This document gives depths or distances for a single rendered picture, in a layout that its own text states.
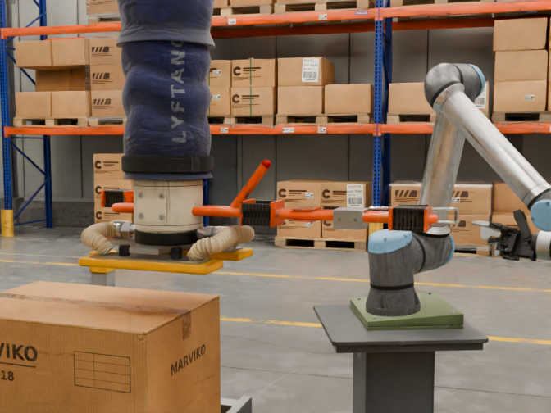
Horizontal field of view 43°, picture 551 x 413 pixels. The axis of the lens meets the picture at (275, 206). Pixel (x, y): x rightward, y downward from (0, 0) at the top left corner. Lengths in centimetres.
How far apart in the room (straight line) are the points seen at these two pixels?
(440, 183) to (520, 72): 638
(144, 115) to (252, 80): 756
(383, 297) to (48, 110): 851
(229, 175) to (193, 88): 891
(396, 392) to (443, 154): 81
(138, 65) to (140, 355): 67
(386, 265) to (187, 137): 97
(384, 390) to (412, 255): 46
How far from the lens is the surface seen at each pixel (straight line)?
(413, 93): 874
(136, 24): 168
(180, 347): 173
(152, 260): 164
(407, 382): 243
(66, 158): 1189
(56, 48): 1047
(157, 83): 164
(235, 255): 173
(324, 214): 157
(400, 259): 236
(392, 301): 237
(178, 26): 166
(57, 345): 172
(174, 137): 163
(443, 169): 241
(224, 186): 1060
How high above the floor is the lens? 136
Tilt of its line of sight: 5 degrees down
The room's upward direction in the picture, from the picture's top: straight up
